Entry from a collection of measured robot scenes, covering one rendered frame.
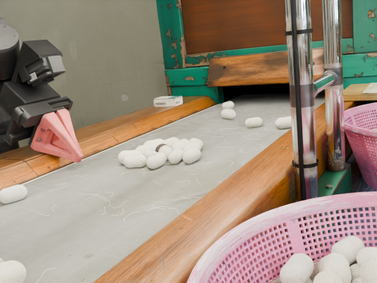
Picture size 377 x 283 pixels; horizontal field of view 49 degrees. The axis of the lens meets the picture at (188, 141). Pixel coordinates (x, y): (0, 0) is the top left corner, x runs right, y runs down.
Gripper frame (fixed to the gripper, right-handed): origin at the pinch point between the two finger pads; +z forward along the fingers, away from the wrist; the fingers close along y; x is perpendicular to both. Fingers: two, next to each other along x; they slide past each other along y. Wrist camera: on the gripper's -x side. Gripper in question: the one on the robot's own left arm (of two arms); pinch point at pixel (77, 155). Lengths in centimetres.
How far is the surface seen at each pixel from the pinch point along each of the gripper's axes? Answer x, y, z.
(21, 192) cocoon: -1.2, -12.2, 2.7
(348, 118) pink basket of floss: -21.7, 25.6, 25.9
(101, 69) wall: 67, 132, -90
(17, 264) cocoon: -12.3, -25.3, 14.7
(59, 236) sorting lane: -8.3, -18.0, 12.9
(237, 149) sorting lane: -11.4, 12.9, 16.6
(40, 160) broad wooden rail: 3.2, -2.7, -3.6
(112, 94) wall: 75, 133, -77
